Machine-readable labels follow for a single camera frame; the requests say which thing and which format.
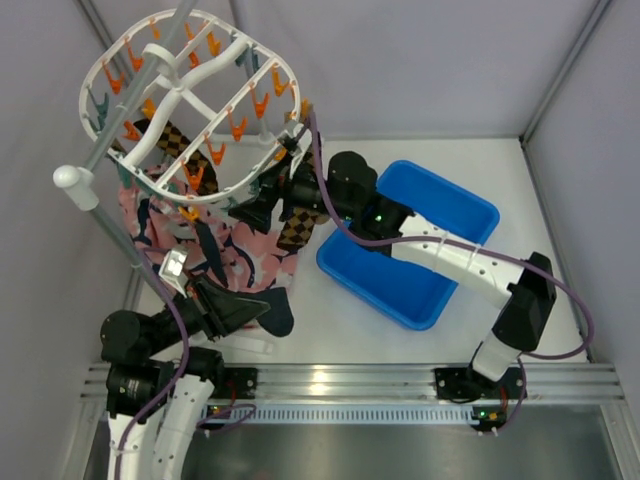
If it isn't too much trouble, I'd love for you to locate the brown argyle sock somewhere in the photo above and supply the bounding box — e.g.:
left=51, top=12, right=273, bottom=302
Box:
left=132, top=118, right=221, bottom=196
left=277, top=99, right=331, bottom=257

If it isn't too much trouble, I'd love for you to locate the navy blue sock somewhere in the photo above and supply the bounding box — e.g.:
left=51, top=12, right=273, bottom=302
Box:
left=245, top=287, right=294, bottom=338

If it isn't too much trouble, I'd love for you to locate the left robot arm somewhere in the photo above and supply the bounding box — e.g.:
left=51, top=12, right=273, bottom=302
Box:
left=100, top=276, right=293, bottom=479

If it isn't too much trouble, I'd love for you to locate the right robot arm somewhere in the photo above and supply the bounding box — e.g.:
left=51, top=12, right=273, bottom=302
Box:
left=229, top=151, right=557, bottom=401

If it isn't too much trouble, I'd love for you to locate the white round clip hanger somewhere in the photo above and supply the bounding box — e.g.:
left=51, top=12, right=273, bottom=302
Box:
left=78, top=9, right=304, bottom=205

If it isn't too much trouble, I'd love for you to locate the pink patterned cloth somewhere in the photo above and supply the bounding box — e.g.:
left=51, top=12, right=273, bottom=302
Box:
left=118, top=168, right=298, bottom=293

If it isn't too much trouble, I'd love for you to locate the blue plastic bin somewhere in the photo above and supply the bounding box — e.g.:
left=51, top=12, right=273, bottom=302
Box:
left=316, top=160, right=500, bottom=331

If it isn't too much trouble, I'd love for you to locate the grey metal hanging rod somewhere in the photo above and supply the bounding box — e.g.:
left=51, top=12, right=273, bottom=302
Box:
left=84, top=0, right=198, bottom=171

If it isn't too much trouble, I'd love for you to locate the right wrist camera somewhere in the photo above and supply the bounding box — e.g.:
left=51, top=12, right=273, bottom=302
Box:
left=274, top=123, right=310, bottom=162

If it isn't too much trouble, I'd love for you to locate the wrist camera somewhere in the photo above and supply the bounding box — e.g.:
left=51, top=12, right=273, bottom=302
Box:
left=159, top=246, right=188, bottom=297
left=274, top=123, right=310, bottom=162

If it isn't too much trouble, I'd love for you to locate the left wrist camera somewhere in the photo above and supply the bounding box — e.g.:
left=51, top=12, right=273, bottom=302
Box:
left=159, top=246, right=188, bottom=297

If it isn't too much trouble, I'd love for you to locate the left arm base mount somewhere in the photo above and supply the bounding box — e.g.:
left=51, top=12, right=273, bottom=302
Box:
left=219, top=367, right=258, bottom=400

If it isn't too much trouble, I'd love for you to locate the white slotted cable duct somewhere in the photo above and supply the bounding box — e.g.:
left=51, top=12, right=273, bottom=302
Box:
left=201, top=404, right=479, bottom=425

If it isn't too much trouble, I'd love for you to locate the white rack stand post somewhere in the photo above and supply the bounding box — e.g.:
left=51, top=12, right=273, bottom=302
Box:
left=53, top=165, right=161, bottom=296

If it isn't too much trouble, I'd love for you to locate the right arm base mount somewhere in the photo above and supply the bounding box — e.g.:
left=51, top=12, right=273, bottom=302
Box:
left=434, top=367, right=524, bottom=403

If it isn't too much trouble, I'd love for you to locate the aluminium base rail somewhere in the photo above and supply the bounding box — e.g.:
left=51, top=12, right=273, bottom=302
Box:
left=79, top=362, right=626, bottom=404

